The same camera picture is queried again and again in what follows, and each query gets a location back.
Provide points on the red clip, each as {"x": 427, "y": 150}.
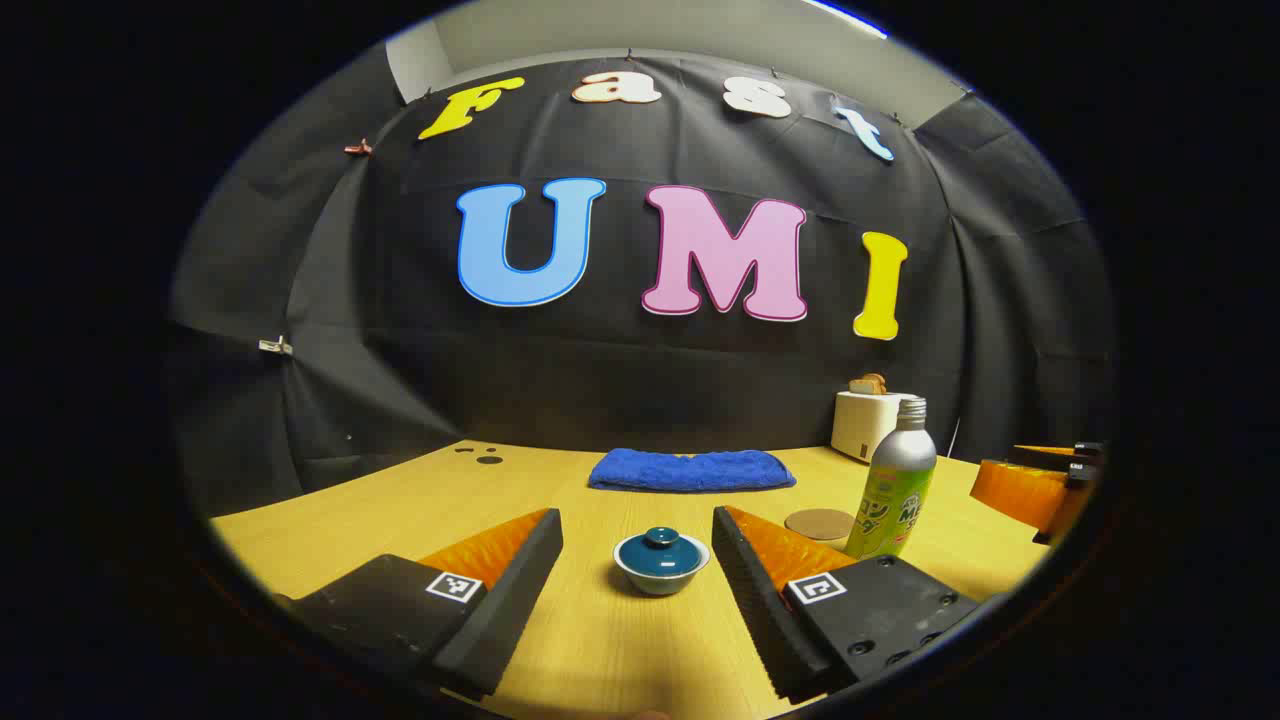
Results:
{"x": 358, "y": 148}

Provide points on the blue folded towel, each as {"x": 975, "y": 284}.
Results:
{"x": 690, "y": 470}

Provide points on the teal teacup lid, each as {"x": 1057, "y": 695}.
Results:
{"x": 660, "y": 555}

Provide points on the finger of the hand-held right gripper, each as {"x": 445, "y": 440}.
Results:
{"x": 1045, "y": 453}
{"x": 1015, "y": 492}

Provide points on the round cork coaster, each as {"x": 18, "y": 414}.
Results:
{"x": 815, "y": 524}

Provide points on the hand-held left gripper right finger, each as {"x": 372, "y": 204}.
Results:
{"x": 765, "y": 610}

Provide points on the black backdrop cloth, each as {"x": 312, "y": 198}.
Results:
{"x": 620, "y": 380}

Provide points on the silver green water bottle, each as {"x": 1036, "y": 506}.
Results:
{"x": 895, "y": 490}

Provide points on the silver metal clip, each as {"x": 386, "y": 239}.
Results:
{"x": 275, "y": 347}

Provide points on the white teacup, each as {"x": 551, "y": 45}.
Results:
{"x": 662, "y": 585}

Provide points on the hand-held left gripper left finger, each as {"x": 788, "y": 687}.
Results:
{"x": 500, "y": 610}

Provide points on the white toaster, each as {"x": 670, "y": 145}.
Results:
{"x": 858, "y": 425}

